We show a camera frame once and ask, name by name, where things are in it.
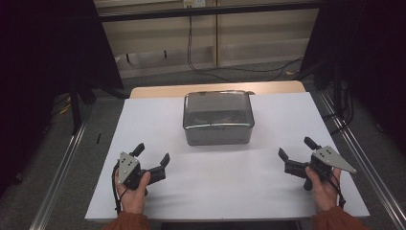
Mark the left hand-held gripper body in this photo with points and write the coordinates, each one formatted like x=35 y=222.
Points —
x=128 y=166

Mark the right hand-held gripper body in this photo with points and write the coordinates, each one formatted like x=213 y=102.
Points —
x=328 y=158

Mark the person's left hand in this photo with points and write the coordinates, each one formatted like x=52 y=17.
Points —
x=133 y=198

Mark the person's right hand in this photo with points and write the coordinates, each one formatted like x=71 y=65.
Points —
x=325 y=193

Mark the small black floor object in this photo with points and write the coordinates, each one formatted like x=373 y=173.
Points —
x=98 y=138

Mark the white table mat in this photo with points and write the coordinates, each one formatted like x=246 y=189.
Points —
x=217 y=185

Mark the wooden table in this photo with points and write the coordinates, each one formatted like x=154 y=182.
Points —
x=159 y=91

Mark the black metal stand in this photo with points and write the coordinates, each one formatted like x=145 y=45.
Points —
x=76 y=108

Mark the black desk foot peg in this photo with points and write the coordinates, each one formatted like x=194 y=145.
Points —
x=128 y=57

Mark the black curtain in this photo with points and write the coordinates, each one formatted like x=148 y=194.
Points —
x=41 y=64
x=367 y=48

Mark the metal floor rail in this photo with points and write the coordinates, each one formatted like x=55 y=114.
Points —
x=367 y=159
x=60 y=172

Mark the white wall socket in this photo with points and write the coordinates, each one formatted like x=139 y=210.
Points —
x=194 y=3

